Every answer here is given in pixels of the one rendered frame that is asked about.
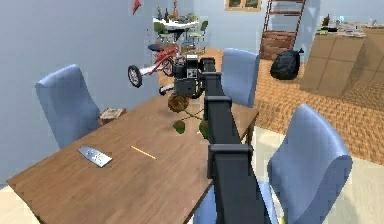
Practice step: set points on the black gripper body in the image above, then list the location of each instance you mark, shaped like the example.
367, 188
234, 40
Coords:
185, 87

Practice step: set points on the red tricycle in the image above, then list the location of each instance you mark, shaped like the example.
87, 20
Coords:
160, 61

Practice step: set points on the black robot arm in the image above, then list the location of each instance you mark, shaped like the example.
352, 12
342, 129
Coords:
230, 166

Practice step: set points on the brown wooden dining table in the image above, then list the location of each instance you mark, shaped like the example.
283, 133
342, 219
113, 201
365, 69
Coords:
133, 173

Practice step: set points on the house plant in brown pot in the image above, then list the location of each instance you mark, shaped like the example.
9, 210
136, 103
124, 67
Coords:
178, 103

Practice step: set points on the white round table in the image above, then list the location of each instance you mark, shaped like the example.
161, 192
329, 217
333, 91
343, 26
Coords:
175, 24

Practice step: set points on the brown bottle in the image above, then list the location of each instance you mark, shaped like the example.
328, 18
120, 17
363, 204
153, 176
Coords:
175, 13

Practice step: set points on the yellow pencil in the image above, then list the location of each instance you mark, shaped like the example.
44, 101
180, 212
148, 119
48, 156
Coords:
143, 152

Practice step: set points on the brown box with pale top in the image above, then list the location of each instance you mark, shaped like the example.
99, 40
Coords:
111, 114

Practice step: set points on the wooden framed window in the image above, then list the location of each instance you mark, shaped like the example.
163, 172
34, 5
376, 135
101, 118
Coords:
243, 5

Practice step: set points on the black rubbish bag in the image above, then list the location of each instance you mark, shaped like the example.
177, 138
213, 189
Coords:
285, 66

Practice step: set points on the brown wooden ladder shelf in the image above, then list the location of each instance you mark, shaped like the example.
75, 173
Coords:
276, 41

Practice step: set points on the grey remote control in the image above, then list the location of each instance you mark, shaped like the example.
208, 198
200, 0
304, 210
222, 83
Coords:
95, 156

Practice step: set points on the brown kitchen counter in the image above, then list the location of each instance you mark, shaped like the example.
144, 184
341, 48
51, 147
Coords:
336, 63

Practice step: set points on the red wall ornament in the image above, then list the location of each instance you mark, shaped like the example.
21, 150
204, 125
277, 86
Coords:
136, 6

